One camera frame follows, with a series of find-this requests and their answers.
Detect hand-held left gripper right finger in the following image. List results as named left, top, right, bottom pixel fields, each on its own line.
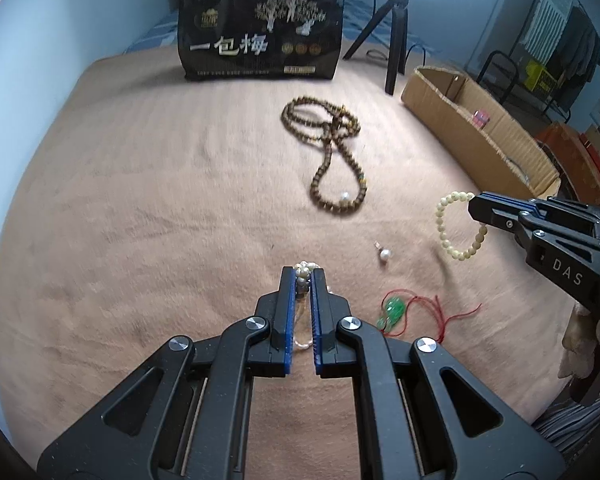
left=310, top=267, right=567, bottom=480

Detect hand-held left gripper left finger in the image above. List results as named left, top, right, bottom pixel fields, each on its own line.
left=37, top=266, right=301, bottom=480

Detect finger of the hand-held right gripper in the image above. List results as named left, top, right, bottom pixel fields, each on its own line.
left=485, top=191, right=600, bottom=235
left=468, top=191, right=600, bottom=253

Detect white pearl bracelet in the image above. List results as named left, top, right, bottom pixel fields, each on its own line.
left=291, top=259, right=332, bottom=353

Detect cream bead bracelet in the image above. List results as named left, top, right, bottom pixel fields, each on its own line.
left=434, top=191, right=489, bottom=262

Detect person's right hand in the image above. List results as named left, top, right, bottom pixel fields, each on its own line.
left=561, top=304, right=600, bottom=392

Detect orange flat box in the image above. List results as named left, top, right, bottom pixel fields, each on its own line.
left=534, top=122, right=600, bottom=208

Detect cardboard box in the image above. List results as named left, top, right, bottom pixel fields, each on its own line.
left=400, top=65, right=562, bottom=200

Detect yellow box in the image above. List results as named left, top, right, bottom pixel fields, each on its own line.
left=524, top=59, right=563, bottom=93

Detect black metal chair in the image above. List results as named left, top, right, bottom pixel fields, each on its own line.
left=475, top=49, right=571, bottom=122

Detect striped cloth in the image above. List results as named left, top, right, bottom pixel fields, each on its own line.
left=530, top=397, right=600, bottom=453

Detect hanging dark clothes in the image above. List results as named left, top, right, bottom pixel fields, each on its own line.
left=560, top=7, right=600, bottom=111

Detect tan blanket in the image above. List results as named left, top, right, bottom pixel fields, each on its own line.
left=0, top=51, right=600, bottom=480

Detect black tripod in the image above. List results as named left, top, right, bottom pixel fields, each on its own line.
left=342, top=0, right=412, bottom=96

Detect black printed bag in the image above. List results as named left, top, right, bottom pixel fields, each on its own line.
left=176, top=0, right=347, bottom=82

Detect green jade pendant red cord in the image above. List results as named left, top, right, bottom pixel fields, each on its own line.
left=376, top=289, right=484, bottom=345

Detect brown wooden bead necklace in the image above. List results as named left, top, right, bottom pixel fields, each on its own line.
left=280, top=96, right=369, bottom=217

